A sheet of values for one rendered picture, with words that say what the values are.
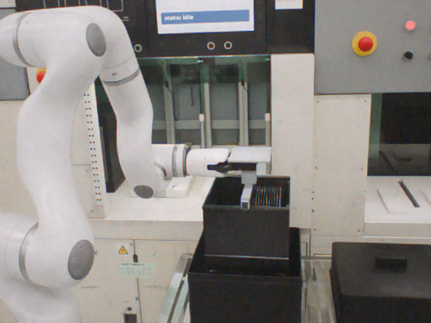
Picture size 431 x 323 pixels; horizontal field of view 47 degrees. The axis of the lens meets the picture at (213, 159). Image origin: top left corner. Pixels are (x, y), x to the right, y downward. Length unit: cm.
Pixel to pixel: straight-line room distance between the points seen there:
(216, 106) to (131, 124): 132
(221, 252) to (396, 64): 73
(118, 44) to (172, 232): 80
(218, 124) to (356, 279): 131
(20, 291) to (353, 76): 103
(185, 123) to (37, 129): 161
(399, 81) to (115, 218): 99
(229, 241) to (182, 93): 136
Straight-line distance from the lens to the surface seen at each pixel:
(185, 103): 247
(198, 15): 150
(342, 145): 156
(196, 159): 121
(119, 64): 109
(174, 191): 185
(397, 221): 169
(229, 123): 245
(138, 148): 115
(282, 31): 149
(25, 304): 104
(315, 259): 165
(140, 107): 115
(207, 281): 124
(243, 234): 120
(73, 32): 90
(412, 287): 137
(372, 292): 132
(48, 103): 92
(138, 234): 172
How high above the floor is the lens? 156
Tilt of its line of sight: 18 degrees down
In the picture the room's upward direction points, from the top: 2 degrees counter-clockwise
